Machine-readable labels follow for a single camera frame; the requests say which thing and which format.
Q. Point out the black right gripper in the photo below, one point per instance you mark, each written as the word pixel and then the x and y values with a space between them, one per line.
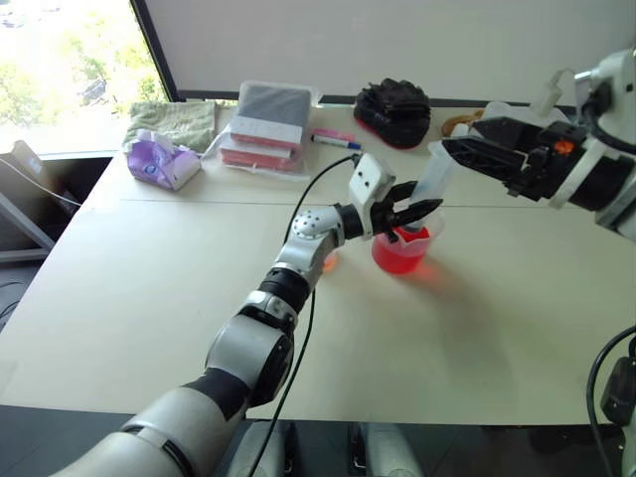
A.
pixel 551 164

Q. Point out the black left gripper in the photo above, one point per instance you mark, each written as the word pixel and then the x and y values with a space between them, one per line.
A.
pixel 385 216

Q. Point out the translucent plastic syringe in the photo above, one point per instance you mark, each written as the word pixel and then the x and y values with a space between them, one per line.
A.
pixel 431 179

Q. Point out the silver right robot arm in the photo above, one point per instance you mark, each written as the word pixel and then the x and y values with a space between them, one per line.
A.
pixel 596 185

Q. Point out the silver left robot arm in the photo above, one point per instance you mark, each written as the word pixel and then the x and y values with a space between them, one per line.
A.
pixel 248 348

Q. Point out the clear cup with red liquid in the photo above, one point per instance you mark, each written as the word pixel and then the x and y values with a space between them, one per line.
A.
pixel 397 256

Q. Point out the tan curved object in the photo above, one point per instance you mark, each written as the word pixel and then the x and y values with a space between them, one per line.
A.
pixel 459 121

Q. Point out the white pen with blue cap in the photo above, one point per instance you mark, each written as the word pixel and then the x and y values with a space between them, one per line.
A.
pixel 348 144

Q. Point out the pink marker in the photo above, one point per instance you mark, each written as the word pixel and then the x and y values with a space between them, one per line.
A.
pixel 332 133

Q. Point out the clear plastic bag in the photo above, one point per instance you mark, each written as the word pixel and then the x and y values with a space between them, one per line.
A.
pixel 305 159

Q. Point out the white red edged book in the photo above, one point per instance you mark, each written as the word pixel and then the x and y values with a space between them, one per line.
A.
pixel 256 155

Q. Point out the grey cover boxed book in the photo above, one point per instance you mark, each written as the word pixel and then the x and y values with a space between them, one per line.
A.
pixel 270 109

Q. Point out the dark grey rounded shape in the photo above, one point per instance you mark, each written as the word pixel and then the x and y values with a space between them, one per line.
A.
pixel 261 449
pixel 385 449

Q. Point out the green folded towel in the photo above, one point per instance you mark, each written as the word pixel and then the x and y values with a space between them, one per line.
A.
pixel 171 121

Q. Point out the purple tissue pack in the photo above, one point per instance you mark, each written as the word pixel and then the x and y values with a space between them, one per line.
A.
pixel 161 161

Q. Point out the cardboard box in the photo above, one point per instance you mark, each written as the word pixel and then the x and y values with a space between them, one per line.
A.
pixel 22 166

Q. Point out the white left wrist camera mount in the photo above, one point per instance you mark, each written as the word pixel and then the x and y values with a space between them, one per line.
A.
pixel 370 178

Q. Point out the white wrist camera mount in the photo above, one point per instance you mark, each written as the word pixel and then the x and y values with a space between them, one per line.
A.
pixel 613 74
pixel 370 178

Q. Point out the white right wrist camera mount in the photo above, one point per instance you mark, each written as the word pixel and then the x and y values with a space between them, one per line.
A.
pixel 613 74

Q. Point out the black window frame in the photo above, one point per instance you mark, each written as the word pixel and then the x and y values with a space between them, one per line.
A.
pixel 159 54

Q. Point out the grey metal frame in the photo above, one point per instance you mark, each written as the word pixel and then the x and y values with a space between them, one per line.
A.
pixel 22 231

